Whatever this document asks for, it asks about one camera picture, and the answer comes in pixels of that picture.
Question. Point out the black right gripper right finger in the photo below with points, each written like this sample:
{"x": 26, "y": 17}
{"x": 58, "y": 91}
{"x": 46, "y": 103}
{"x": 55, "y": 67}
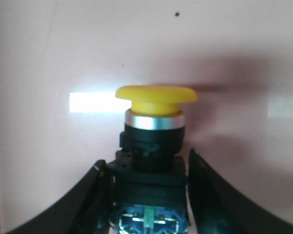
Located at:
{"x": 219, "y": 208}

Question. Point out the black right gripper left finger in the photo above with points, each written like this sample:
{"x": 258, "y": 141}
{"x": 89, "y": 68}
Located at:
{"x": 84, "y": 209}

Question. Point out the yellow mushroom push button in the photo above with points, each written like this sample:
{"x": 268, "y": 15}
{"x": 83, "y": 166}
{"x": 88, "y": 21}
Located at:
{"x": 149, "y": 176}

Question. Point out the pink plastic bin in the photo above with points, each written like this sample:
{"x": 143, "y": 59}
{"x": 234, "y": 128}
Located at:
{"x": 61, "y": 62}

